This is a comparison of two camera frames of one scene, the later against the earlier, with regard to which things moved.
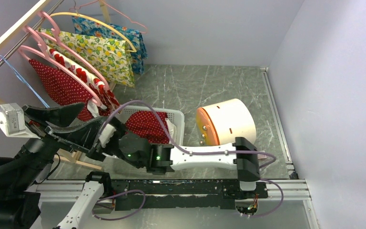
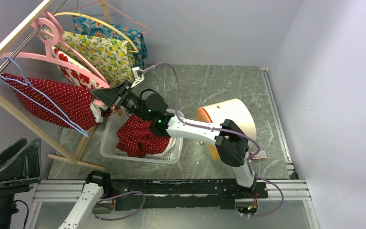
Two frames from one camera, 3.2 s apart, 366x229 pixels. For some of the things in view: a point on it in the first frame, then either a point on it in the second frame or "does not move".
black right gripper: [98, 153] -> [113, 95]
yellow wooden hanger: [87, 15] does not move
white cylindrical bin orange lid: [220, 123] does not move
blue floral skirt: [88, 26] does not move
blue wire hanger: [20, 78] -> [67, 120]
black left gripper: [82, 135] -> [18, 165]
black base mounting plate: [183, 193] does not move
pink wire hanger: [100, 1] does not move
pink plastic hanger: [35, 33] -> [49, 57]
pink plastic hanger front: [29, 53] -> [47, 56]
